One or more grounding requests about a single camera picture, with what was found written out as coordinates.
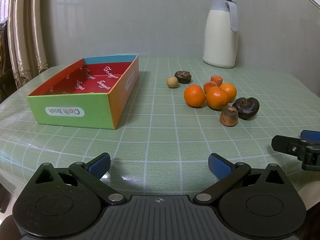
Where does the orange tangerine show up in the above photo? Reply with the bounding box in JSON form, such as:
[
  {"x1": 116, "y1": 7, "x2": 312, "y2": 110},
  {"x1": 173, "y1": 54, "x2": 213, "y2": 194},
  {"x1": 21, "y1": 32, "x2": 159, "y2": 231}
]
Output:
[
  {"x1": 206, "y1": 86, "x2": 230, "y2": 110},
  {"x1": 184, "y1": 84, "x2": 206, "y2": 108},
  {"x1": 219, "y1": 83, "x2": 237, "y2": 102}
]

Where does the slanted orange carrot piece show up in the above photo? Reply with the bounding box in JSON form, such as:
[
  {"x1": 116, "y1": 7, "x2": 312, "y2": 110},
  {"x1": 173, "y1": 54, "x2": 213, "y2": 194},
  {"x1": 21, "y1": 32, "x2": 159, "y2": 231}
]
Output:
[{"x1": 203, "y1": 81, "x2": 217, "y2": 94}]

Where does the white jug with grey lid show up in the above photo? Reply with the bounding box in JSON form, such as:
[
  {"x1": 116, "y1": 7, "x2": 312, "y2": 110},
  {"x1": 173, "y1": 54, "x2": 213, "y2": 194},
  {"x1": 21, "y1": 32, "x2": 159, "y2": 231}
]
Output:
[{"x1": 202, "y1": 0, "x2": 239, "y2": 68}]

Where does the green checked tablecloth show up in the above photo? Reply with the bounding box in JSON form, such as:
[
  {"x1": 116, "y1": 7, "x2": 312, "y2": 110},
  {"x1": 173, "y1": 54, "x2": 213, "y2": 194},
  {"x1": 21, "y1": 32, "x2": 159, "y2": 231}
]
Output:
[{"x1": 0, "y1": 56, "x2": 320, "y2": 213}]

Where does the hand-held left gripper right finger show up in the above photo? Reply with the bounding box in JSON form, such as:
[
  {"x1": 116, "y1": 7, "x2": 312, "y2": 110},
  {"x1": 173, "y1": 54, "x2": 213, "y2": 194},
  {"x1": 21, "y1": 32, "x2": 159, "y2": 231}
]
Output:
[{"x1": 193, "y1": 152, "x2": 291, "y2": 205}]

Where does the dark brown water chestnut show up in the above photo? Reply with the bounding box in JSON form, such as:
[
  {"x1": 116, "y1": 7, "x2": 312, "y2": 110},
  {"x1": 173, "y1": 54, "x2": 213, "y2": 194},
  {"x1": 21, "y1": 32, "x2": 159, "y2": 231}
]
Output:
[
  {"x1": 232, "y1": 97, "x2": 260, "y2": 120},
  {"x1": 174, "y1": 70, "x2": 192, "y2": 84}
]

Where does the beige curtain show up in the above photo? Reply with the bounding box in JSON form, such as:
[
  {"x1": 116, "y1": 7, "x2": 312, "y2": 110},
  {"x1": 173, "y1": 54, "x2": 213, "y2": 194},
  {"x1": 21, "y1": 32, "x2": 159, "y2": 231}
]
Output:
[{"x1": 7, "y1": 0, "x2": 49, "y2": 90}]

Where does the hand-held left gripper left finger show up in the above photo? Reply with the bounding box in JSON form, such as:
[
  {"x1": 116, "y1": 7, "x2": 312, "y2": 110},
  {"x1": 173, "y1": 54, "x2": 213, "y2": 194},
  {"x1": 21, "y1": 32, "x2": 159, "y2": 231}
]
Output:
[{"x1": 31, "y1": 152, "x2": 128, "y2": 205}]

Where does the colourful cardboard box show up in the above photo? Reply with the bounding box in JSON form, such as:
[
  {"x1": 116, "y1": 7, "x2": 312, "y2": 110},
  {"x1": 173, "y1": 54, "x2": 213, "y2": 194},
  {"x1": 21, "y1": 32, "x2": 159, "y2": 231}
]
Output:
[{"x1": 27, "y1": 54, "x2": 139, "y2": 130}]

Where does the dark wooden chair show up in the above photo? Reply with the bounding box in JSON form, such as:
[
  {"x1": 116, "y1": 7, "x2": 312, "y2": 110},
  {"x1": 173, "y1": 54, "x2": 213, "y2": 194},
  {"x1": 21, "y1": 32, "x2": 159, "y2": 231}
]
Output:
[{"x1": 0, "y1": 20, "x2": 17, "y2": 103}]

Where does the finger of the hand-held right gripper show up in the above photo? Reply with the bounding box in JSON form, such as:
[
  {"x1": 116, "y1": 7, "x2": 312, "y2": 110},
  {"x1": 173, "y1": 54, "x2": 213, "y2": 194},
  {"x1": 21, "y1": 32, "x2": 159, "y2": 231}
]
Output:
[
  {"x1": 271, "y1": 134, "x2": 320, "y2": 172},
  {"x1": 301, "y1": 130, "x2": 320, "y2": 142}
]

